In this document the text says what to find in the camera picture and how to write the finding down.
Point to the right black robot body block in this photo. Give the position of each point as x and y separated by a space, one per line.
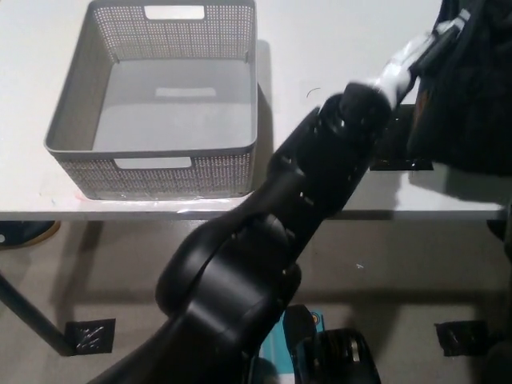
332 356

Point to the dark green lunch bag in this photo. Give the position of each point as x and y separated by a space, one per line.
468 100

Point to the grey perforated plastic basket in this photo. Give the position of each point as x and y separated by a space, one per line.
160 176

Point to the thin dark curved thread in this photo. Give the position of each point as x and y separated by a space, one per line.
309 93

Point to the dark metal table leg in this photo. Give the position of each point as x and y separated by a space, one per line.
40 320

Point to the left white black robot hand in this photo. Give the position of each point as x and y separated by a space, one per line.
404 60

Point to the black shoe tan sole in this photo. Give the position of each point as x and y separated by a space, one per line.
24 236

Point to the dark rounded object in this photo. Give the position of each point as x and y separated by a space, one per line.
500 230

